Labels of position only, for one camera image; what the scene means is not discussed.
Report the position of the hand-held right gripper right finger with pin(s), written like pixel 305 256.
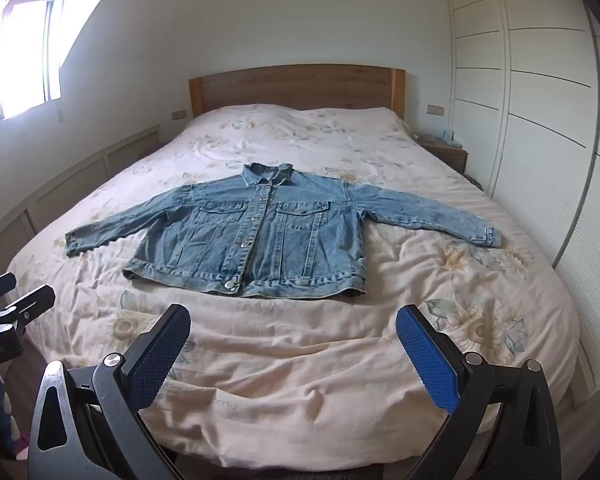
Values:
pixel 430 360

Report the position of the wooden nightstand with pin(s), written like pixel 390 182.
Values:
pixel 450 155

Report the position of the white panelled wardrobe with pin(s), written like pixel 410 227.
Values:
pixel 545 125

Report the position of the wooden headboard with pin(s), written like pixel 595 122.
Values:
pixel 295 85

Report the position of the small glass item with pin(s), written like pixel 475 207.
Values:
pixel 448 135

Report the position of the wall switch plate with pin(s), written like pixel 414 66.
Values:
pixel 435 109
pixel 179 114

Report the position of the floral cream bed blanket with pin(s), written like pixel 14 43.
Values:
pixel 305 375

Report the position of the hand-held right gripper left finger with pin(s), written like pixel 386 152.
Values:
pixel 155 360

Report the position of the blue denim jacket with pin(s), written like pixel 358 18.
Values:
pixel 290 240

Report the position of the window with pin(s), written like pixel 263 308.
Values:
pixel 22 55

